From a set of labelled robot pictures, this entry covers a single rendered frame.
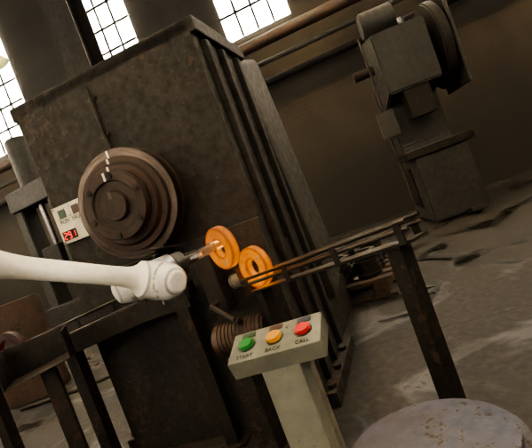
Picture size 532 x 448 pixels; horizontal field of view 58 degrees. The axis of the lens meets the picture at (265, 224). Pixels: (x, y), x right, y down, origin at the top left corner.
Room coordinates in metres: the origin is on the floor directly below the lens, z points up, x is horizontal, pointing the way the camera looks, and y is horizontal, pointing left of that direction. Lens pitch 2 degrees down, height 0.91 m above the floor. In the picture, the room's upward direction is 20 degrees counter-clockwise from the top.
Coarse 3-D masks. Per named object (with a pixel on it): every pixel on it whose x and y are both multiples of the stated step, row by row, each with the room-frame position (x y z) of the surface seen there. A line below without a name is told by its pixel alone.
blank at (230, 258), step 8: (208, 232) 1.71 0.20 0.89; (216, 232) 1.68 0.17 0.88; (224, 232) 1.66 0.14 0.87; (208, 240) 1.73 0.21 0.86; (216, 240) 1.70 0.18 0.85; (224, 240) 1.65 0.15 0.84; (232, 240) 1.65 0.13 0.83; (224, 248) 1.67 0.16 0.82; (232, 248) 1.64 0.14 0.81; (216, 256) 1.73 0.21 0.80; (224, 256) 1.71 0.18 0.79; (232, 256) 1.65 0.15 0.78; (224, 264) 1.70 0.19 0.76; (232, 264) 1.67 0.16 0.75
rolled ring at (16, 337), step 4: (4, 332) 2.32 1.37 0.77; (8, 332) 2.31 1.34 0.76; (12, 332) 2.31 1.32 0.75; (16, 332) 2.32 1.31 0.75; (0, 336) 2.32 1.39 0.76; (4, 336) 2.31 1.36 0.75; (8, 336) 2.30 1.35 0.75; (12, 336) 2.29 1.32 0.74; (16, 336) 2.29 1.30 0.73; (20, 336) 2.31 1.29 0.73; (0, 340) 2.32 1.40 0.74; (4, 340) 2.33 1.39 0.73; (12, 340) 2.30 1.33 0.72; (16, 340) 2.29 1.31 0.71; (20, 340) 2.29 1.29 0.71; (24, 340) 2.30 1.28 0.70; (0, 344) 2.32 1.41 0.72; (0, 348) 2.33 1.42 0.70
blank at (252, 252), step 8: (248, 248) 1.75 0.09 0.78; (256, 248) 1.74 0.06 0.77; (240, 256) 1.80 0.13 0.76; (248, 256) 1.76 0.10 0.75; (256, 256) 1.73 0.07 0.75; (264, 256) 1.72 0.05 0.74; (240, 264) 1.81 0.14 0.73; (248, 264) 1.79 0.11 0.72; (264, 264) 1.71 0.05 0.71; (248, 272) 1.79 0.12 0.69; (256, 272) 1.80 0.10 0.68; (272, 272) 1.73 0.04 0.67; (248, 280) 1.80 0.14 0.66; (264, 280) 1.73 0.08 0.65
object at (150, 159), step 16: (96, 160) 2.04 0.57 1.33; (144, 160) 1.98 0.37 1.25; (160, 160) 2.02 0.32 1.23; (160, 176) 1.97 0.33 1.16; (80, 192) 2.08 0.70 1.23; (176, 192) 1.96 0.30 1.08; (80, 208) 2.09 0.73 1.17; (176, 208) 1.96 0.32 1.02; (176, 224) 2.01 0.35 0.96; (96, 240) 2.08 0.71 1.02; (160, 240) 2.00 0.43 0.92; (128, 256) 2.05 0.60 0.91; (144, 256) 2.03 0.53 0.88
